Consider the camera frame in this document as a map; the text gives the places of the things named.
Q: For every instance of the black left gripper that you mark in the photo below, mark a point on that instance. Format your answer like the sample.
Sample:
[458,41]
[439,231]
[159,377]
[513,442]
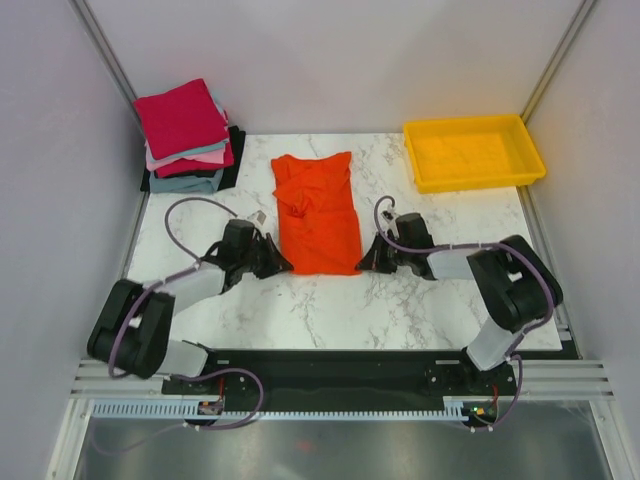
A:
[276,261]

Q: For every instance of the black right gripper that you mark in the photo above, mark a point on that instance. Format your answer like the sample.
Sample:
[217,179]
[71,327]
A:
[373,259]

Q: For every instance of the orange t shirt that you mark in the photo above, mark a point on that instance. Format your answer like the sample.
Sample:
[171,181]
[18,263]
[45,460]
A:
[319,229]

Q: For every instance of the yellow plastic tray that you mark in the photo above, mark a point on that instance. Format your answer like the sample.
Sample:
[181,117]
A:
[472,153]

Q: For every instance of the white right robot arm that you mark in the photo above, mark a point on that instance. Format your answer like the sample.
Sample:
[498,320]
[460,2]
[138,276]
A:
[519,292]

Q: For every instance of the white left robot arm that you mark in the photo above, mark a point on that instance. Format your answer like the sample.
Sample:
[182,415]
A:
[132,332]

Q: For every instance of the black folded t shirt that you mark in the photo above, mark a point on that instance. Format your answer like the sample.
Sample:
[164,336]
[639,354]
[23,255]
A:
[230,174]

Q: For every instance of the grey-blue folded t shirt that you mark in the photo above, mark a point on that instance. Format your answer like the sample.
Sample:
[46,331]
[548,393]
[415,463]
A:
[186,184]

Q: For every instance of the pink folded t shirt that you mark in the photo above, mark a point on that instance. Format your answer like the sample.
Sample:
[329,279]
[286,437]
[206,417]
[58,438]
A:
[214,157]

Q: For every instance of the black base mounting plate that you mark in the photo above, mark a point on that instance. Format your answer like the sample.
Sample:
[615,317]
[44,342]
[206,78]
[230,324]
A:
[315,378]

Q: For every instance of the crimson folded t shirt lower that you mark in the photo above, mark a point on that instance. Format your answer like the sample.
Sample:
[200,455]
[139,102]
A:
[184,167]

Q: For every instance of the crimson folded t shirt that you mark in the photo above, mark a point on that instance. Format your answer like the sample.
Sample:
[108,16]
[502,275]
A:
[184,167]
[181,119]

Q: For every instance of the teal folded t shirt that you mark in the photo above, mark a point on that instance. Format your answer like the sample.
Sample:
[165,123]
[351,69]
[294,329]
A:
[184,154]

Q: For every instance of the crimson folded t shirt top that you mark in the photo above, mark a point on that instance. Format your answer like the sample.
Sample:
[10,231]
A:
[181,119]

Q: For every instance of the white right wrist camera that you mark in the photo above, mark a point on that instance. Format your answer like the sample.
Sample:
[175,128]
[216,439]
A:
[390,225]

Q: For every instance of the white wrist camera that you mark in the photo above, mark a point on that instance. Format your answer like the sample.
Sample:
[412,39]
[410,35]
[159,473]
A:
[257,218]
[390,225]

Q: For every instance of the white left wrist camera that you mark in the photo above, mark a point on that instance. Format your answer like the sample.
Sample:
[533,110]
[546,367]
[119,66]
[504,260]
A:
[257,218]

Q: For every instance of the white slotted cable duct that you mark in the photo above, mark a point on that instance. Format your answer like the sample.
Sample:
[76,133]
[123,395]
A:
[195,409]

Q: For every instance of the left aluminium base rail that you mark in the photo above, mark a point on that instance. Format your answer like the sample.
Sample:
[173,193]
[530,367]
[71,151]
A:
[91,382]

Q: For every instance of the left aluminium frame post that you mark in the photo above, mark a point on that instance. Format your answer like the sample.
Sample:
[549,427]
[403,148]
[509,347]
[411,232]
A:
[96,34]

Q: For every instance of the aluminium frame post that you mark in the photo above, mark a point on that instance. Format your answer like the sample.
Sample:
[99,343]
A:
[573,30]
[96,34]

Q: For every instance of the right aluminium frame post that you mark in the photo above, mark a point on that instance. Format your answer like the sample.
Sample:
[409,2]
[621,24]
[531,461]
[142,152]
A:
[573,30]

